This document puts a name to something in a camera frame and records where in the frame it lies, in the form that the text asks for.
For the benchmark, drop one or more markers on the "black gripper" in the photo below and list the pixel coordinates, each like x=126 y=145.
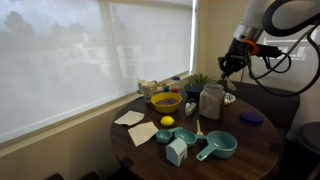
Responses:
x=235 y=59

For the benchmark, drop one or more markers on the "clear plastic spoon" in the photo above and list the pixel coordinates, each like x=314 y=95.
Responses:
x=230 y=85

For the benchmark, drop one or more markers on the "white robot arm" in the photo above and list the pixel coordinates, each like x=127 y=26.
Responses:
x=278 y=18

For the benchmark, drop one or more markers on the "crumpled foil wrapper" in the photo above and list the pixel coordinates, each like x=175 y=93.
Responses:
x=229 y=98

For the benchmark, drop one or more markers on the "small potted plant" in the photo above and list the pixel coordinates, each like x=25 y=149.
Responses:
x=200 y=78

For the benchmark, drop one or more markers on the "glass jar with white powder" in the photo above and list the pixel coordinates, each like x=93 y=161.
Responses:
x=211 y=100

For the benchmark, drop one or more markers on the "purple round lid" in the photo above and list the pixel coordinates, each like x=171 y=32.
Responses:
x=251 y=117

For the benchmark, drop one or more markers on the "white stapler-like dispenser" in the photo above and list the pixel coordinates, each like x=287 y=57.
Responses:
x=190 y=106

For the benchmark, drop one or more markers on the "red toy block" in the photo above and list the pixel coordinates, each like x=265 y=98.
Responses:
x=174 y=90

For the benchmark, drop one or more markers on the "blue toy block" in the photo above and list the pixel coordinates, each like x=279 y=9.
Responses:
x=166 y=88

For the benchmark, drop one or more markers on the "yellow bowl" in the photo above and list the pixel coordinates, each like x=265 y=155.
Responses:
x=166 y=102

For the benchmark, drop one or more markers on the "wooden spatula stick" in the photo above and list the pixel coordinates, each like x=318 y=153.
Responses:
x=199 y=132

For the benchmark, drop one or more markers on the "large teal measuring cup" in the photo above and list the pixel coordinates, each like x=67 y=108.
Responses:
x=220 y=144

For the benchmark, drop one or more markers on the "medium teal measuring cup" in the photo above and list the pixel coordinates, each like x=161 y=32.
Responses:
x=188 y=136

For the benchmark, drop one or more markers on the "yellow lemon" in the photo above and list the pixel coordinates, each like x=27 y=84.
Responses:
x=167 y=121

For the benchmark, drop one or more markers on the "patterned paper cup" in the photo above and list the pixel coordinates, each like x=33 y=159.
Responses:
x=148 y=88

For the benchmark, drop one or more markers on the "small teal measuring cup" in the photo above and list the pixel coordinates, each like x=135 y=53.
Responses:
x=165 y=135

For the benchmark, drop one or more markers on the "small house-shaped box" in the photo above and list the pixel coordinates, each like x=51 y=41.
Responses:
x=176 y=152

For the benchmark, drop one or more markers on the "white paper napkin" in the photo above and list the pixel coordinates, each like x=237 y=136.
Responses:
x=130 y=118
x=142 y=133

